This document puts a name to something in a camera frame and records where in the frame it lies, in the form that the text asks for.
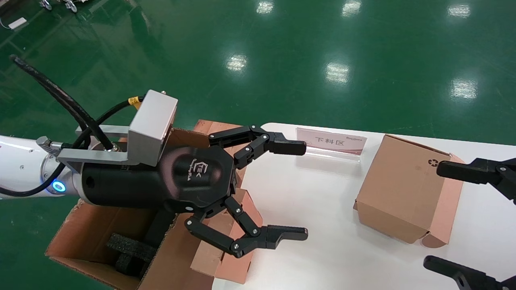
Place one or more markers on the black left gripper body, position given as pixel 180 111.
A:
pixel 181 181

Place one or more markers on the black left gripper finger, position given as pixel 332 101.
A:
pixel 282 147
pixel 262 237

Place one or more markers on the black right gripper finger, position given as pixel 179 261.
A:
pixel 475 171
pixel 463 274

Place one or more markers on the small plain cardboard box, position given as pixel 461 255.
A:
pixel 238 262

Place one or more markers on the cardboard box with recycle mark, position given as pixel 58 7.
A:
pixel 403 189

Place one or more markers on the big torn cardboard box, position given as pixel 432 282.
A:
pixel 80 233

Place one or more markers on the acrylic sign with red print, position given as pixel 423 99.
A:
pixel 330 141

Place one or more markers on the tall black foam block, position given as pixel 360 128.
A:
pixel 161 229

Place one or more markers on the low black foam block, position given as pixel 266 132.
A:
pixel 129 249

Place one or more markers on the metal caster wheel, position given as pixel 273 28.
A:
pixel 45 4
pixel 71 5

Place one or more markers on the white flat floor object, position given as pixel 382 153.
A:
pixel 17 23

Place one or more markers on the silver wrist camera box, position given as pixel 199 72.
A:
pixel 153 125

